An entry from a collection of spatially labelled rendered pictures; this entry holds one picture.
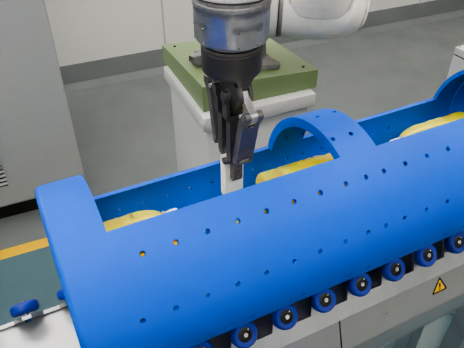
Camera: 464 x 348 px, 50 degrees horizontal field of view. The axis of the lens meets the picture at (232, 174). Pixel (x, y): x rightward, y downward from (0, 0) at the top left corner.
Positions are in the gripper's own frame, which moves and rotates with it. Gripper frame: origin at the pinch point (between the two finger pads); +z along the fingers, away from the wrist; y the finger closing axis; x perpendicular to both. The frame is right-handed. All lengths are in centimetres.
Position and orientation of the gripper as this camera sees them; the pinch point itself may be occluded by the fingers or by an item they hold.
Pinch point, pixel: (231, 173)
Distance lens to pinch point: 72.4
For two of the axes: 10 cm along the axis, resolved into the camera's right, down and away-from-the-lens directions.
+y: 4.4, 5.5, -7.1
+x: 9.0, -2.7, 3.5
